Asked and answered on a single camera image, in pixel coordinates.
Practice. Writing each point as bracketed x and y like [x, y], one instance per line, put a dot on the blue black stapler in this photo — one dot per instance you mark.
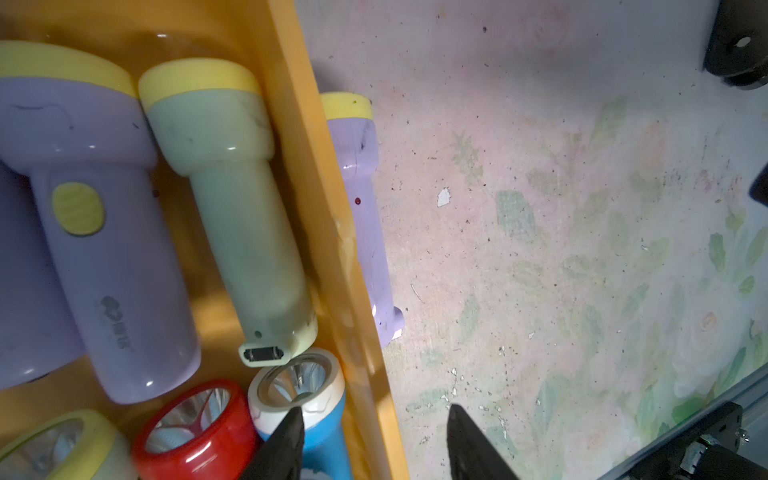
[737, 48]

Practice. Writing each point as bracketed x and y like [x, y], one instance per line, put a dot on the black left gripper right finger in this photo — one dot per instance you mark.
[471, 455]

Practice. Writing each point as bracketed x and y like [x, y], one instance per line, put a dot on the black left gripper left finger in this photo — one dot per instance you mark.
[280, 457]

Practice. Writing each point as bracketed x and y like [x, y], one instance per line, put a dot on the lilac flashlight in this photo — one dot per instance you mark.
[351, 122]
[38, 333]
[72, 123]

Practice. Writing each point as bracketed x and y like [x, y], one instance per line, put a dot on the yellow plastic tray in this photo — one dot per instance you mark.
[266, 37]

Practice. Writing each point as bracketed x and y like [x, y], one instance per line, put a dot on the pale green flashlight yellow head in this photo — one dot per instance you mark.
[212, 126]

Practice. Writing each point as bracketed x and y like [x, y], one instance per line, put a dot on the aluminium front rail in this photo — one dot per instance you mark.
[727, 440]

